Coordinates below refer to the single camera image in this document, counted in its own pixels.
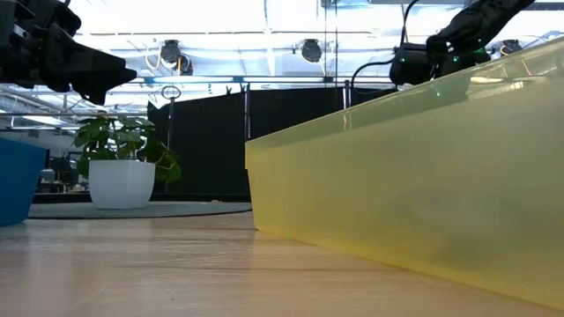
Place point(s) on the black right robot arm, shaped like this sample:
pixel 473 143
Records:
pixel 476 22

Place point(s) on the black ceiling spotlight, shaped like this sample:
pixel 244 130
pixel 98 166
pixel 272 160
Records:
pixel 511 46
pixel 311 50
pixel 171 50

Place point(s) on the blue plastic bin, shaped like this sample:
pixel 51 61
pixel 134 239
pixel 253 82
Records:
pixel 17 180

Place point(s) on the black partition screen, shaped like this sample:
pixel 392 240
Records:
pixel 211 141

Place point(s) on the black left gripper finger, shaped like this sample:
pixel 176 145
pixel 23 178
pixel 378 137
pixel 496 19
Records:
pixel 88 70

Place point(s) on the yellow plastic bin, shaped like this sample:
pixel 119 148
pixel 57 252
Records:
pixel 396 198

